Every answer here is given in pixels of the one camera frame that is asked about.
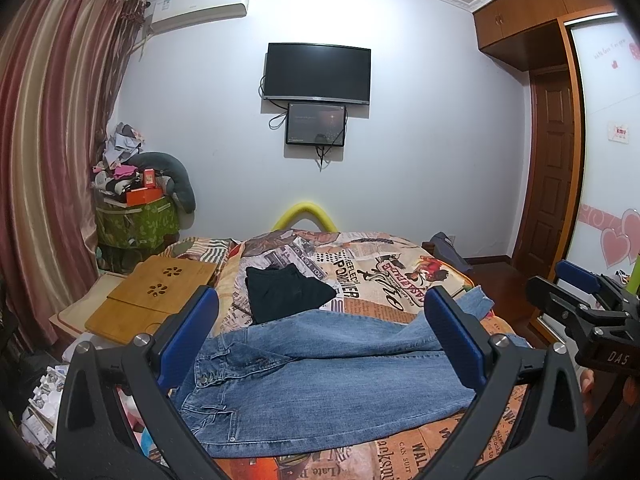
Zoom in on small black wall monitor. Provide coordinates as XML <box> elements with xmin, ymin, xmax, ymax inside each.
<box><xmin>285</xmin><ymin>102</ymin><xmax>347</xmax><ymax>148</ymax></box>

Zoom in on brown wooden door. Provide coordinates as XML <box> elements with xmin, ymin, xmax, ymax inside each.
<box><xmin>512</xmin><ymin>70</ymin><xmax>574</xmax><ymax>278</ymax></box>

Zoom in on black wall television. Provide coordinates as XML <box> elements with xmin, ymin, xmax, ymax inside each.
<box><xmin>262</xmin><ymin>42</ymin><xmax>371</xmax><ymax>105</ymax></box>

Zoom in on grey stuffed pillow toy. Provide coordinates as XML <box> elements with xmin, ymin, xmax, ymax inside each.
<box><xmin>128</xmin><ymin>152</ymin><xmax>196</xmax><ymax>214</ymax></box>

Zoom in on blue denim jeans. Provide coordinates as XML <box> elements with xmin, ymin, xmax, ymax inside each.
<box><xmin>169</xmin><ymin>284</ymin><xmax>532</xmax><ymax>460</ymax></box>

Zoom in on folded black garment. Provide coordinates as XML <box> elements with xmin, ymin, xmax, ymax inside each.
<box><xmin>245</xmin><ymin>263</ymin><xmax>336</xmax><ymax>324</ymax></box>

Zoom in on white papers pile beside bed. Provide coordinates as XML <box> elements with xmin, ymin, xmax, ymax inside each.
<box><xmin>20</xmin><ymin>364</ymin><xmax>68</xmax><ymax>471</ymax></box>

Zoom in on striped red beige curtain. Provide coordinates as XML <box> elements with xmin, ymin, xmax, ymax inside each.
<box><xmin>1</xmin><ymin>0</ymin><xmax>146</xmax><ymax>347</ymax></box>

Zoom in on white air conditioner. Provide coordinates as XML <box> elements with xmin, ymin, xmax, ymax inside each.
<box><xmin>150</xmin><ymin>0</ymin><xmax>250</xmax><ymax>35</ymax></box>

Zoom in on person right hand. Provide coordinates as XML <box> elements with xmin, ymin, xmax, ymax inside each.
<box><xmin>579</xmin><ymin>368</ymin><xmax>594</xmax><ymax>416</ymax></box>

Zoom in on dark cloth at bed corner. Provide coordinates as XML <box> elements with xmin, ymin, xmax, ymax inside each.
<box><xmin>428</xmin><ymin>232</ymin><xmax>473</xmax><ymax>274</ymax></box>

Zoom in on orange box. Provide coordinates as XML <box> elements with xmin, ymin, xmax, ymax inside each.
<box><xmin>126</xmin><ymin>188</ymin><xmax>164</xmax><ymax>207</ymax></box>

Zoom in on pile of clutter on box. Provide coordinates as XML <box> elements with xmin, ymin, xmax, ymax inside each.
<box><xmin>91</xmin><ymin>122</ymin><xmax>162</xmax><ymax>208</ymax></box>

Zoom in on yellow padded bed footboard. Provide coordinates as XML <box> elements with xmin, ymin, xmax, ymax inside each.
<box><xmin>272</xmin><ymin>202</ymin><xmax>338</xmax><ymax>233</ymax></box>

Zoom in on white wardrobe sliding door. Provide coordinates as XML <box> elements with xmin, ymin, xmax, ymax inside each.
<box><xmin>567</xmin><ymin>14</ymin><xmax>639</xmax><ymax>278</ymax></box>

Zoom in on wooden lap desk board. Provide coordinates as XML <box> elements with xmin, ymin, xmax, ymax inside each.
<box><xmin>85</xmin><ymin>256</ymin><xmax>216</xmax><ymax>344</ymax></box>

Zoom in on green fabric storage box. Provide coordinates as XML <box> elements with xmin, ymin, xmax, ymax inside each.
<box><xmin>96</xmin><ymin>197</ymin><xmax>180</xmax><ymax>249</ymax></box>

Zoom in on wooden overhead cabinet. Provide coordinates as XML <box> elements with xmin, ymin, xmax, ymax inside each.
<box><xmin>473</xmin><ymin>0</ymin><xmax>614</xmax><ymax>72</ymax></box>

